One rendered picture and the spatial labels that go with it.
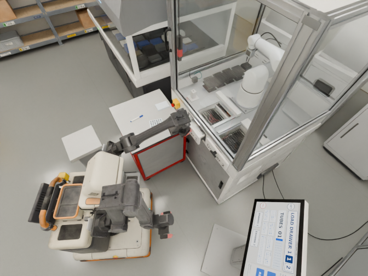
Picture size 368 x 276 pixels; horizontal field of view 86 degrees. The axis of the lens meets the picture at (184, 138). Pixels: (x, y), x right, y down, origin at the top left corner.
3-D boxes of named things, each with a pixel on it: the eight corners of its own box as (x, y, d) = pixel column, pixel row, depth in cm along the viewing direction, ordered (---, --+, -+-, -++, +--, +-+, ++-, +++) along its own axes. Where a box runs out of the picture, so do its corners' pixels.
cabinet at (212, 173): (218, 208, 220) (234, 182, 154) (173, 141, 269) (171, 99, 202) (279, 169, 248) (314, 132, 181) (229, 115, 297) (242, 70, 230)
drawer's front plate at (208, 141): (225, 171, 157) (228, 165, 147) (205, 144, 170) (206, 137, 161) (226, 170, 157) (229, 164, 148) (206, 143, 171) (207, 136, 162)
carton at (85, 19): (84, 29, 404) (78, 14, 381) (79, 22, 419) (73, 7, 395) (103, 23, 417) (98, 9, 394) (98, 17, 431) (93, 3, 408)
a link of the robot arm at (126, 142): (113, 143, 119) (116, 151, 119) (125, 137, 115) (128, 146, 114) (124, 141, 127) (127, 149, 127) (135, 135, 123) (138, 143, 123)
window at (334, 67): (246, 159, 132) (322, 29, 61) (245, 157, 132) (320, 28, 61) (328, 110, 157) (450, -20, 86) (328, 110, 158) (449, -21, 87)
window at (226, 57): (234, 160, 143) (300, 22, 63) (176, 89, 184) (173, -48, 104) (234, 159, 143) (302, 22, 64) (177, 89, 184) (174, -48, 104)
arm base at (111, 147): (107, 141, 125) (104, 157, 118) (115, 136, 121) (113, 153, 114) (118, 146, 131) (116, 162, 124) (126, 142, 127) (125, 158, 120)
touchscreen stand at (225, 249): (200, 270, 187) (216, 271, 103) (213, 224, 211) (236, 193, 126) (252, 295, 177) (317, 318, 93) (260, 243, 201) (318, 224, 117)
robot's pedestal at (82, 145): (99, 191, 229) (69, 162, 166) (91, 172, 243) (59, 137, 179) (124, 178, 238) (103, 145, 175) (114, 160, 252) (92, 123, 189)
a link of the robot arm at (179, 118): (177, 106, 101) (184, 124, 101) (186, 107, 114) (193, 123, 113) (115, 139, 118) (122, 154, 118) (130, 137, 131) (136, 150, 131)
